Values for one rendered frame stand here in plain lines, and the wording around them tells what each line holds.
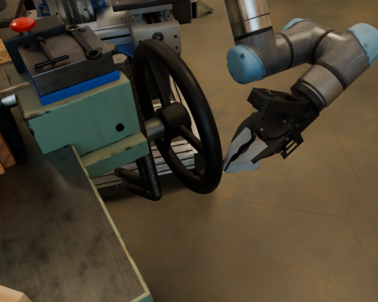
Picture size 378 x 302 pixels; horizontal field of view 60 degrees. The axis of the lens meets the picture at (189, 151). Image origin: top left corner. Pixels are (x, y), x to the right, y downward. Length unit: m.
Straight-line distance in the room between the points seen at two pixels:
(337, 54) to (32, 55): 0.49
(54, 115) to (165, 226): 1.04
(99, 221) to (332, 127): 1.64
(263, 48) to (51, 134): 0.40
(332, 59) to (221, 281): 0.90
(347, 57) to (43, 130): 0.50
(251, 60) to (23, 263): 0.47
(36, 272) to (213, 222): 1.10
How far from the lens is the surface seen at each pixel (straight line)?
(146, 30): 1.00
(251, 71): 0.63
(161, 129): 0.57
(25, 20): 0.48
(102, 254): 0.34
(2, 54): 0.69
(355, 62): 0.66
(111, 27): 1.15
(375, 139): 1.90
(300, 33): 0.70
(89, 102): 0.43
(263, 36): 0.64
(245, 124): 0.63
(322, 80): 0.63
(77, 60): 0.42
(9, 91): 0.48
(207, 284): 1.29
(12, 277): 0.37
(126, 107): 0.45
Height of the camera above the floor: 1.19
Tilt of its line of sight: 46 degrees down
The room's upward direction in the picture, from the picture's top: 4 degrees counter-clockwise
